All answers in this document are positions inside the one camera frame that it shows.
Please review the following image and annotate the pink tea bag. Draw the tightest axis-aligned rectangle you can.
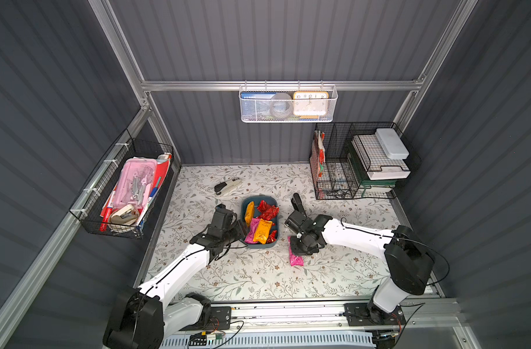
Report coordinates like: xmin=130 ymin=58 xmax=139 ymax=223
xmin=288 ymin=236 xmax=304 ymax=267
xmin=244 ymin=218 xmax=260 ymax=244

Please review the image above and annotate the yellow tea bag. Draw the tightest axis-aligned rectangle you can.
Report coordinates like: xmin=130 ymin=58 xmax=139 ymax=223
xmin=244 ymin=201 xmax=255 ymax=226
xmin=254 ymin=220 xmax=273 ymax=244

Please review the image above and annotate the red tea bag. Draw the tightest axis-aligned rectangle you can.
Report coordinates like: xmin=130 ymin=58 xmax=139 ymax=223
xmin=258 ymin=200 xmax=270 ymax=213
xmin=259 ymin=205 xmax=279 ymax=221
xmin=266 ymin=230 xmax=278 ymax=244

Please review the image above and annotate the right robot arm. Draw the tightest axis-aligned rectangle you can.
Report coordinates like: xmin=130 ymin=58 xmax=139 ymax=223
xmin=285 ymin=211 xmax=436 ymax=325

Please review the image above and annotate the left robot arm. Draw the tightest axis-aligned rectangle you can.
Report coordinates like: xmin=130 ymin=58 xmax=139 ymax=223
xmin=103 ymin=204 xmax=249 ymax=348

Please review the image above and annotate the teal storage box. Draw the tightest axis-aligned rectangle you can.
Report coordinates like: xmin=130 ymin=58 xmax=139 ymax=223
xmin=240 ymin=195 xmax=280 ymax=250

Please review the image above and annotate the white box on organizer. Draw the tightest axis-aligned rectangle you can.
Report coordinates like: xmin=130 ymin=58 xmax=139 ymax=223
xmin=375 ymin=128 xmax=409 ymax=160

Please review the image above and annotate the blue box in basket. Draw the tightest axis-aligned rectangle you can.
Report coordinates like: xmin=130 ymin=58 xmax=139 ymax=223
xmin=239 ymin=92 xmax=275 ymax=122

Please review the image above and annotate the white and black stapler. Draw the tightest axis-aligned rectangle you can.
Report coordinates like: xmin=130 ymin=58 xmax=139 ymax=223
xmin=214 ymin=177 xmax=242 ymax=196

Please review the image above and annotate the pink pencil case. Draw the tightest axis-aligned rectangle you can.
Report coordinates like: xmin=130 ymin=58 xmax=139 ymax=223
xmin=113 ymin=158 xmax=157 ymax=210

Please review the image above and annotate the yellow white clock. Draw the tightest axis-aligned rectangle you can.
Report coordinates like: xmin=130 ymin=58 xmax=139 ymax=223
xmin=292 ymin=91 xmax=329 ymax=119

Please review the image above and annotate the clear tape roll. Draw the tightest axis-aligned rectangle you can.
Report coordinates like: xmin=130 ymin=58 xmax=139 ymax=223
xmin=270 ymin=92 xmax=293 ymax=120

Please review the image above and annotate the black wire desk organizer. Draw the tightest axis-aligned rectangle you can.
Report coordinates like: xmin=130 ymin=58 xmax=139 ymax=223
xmin=309 ymin=122 xmax=422 ymax=200

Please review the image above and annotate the black wire side basket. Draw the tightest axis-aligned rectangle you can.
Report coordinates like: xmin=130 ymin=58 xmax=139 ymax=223
xmin=70 ymin=131 xmax=174 ymax=239

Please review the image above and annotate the white wire wall basket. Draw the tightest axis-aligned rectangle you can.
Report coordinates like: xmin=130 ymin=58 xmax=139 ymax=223
xmin=239 ymin=83 xmax=339 ymax=123

